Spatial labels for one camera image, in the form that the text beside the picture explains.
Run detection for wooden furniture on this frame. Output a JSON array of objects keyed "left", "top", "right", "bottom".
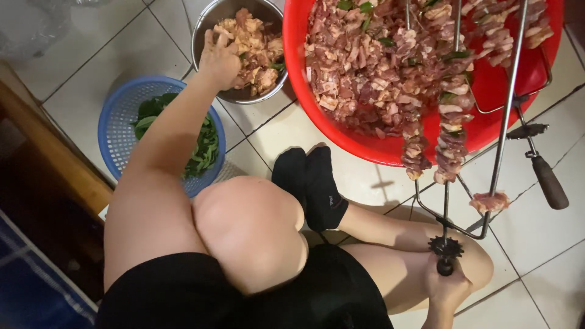
[{"left": 0, "top": 59, "right": 114, "bottom": 302}]

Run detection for red plastic basin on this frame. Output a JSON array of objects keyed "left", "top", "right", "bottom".
[{"left": 282, "top": 0, "right": 566, "bottom": 168}]

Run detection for heap of marinated red meat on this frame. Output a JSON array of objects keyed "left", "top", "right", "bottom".
[{"left": 303, "top": 0, "right": 555, "bottom": 185}]

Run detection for stainless steel bowl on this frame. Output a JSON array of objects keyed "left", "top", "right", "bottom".
[{"left": 190, "top": 0, "right": 290, "bottom": 105}]

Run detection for rotisserie skewer fork wooden handle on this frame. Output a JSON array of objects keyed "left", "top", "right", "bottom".
[{"left": 465, "top": 41, "right": 570, "bottom": 211}]

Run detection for single skewered meat piece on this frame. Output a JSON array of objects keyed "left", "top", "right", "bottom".
[{"left": 469, "top": 191, "right": 511, "bottom": 214}]

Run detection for clear plastic bag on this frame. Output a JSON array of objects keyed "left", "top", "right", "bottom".
[{"left": 0, "top": 0, "right": 110, "bottom": 61}]

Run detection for person's left hand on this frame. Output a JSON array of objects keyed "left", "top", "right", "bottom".
[{"left": 198, "top": 29, "right": 244, "bottom": 91}]

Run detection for black sock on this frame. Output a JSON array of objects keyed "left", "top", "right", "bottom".
[
  {"left": 304, "top": 145, "right": 349, "bottom": 233},
  {"left": 271, "top": 147, "right": 308, "bottom": 212}
]

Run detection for person's right hand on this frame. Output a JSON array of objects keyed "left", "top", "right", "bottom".
[{"left": 423, "top": 253, "right": 474, "bottom": 316}]

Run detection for blue plastic basket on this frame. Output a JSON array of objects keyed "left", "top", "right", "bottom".
[{"left": 97, "top": 75, "right": 227, "bottom": 198}]

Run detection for black shorts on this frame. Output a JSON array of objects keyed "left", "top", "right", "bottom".
[{"left": 94, "top": 243, "right": 395, "bottom": 329}]

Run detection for metal rotisserie skewer fork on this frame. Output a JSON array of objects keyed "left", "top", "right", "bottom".
[{"left": 404, "top": 0, "right": 530, "bottom": 278}]

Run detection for heap of pale meat pieces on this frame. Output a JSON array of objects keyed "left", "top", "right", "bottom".
[{"left": 213, "top": 7, "right": 287, "bottom": 97}]

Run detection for heap of green leaves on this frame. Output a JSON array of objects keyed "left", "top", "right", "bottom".
[{"left": 130, "top": 92, "right": 220, "bottom": 179}]

